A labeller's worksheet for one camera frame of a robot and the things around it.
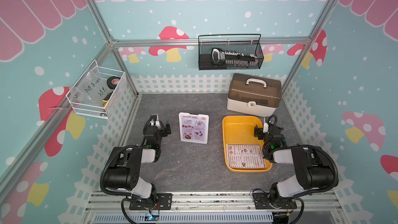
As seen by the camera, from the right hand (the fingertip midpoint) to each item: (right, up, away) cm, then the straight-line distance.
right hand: (265, 124), depth 94 cm
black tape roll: (-85, +24, -14) cm, 89 cm away
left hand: (-64, 0, 0) cm, 64 cm away
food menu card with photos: (-13, -18, -5) cm, 23 cm away
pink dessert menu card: (-43, -1, -7) cm, 44 cm away
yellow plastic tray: (-14, -4, +5) cm, 15 cm away
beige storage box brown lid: (-8, +18, -2) cm, 19 cm away
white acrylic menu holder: (-36, +4, -11) cm, 37 cm away
